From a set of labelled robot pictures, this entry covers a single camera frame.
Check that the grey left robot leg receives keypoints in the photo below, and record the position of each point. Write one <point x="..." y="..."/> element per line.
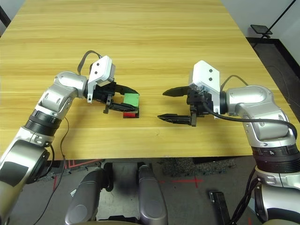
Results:
<point x="86" y="194"/>

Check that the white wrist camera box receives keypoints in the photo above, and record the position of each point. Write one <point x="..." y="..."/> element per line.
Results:
<point x="206" y="77"/>
<point x="103" y="70"/>

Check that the black flat stand plate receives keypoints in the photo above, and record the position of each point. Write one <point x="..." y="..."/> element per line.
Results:
<point x="260" y="29"/>

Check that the black metal floor bracket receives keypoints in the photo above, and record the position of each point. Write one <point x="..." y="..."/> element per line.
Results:
<point x="220" y="206"/>

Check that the grey right robot leg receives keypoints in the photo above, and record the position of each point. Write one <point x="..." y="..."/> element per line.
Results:
<point x="150" y="194"/>

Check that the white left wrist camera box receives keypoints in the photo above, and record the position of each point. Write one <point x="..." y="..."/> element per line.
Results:
<point x="103" y="70"/>

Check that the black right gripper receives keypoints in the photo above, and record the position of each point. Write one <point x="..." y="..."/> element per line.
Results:
<point x="199" y="103"/>

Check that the speckled dark floor mat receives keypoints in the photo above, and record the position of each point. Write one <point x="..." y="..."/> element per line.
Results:
<point x="199" y="166"/>

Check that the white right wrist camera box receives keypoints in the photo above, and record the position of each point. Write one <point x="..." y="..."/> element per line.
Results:
<point x="206" y="77"/>

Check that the green wooden block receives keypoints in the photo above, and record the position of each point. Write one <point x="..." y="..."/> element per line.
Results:
<point x="131" y="100"/>

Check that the small white clip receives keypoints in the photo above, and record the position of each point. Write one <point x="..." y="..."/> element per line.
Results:
<point x="73" y="193"/>

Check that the grey robot leg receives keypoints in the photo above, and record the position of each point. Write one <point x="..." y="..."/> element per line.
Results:
<point x="150" y="194"/>
<point x="86" y="194"/>

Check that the black tripod stand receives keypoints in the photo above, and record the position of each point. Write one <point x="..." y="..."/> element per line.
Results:
<point x="281" y="16"/>

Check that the red wooden block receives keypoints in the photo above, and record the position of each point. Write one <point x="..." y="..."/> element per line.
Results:
<point x="130" y="114"/>

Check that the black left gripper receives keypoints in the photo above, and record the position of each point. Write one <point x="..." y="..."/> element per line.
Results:
<point x="103" y="92"/>

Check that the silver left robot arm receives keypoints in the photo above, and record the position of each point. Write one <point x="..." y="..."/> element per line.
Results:
<point x="58" y="93"/>

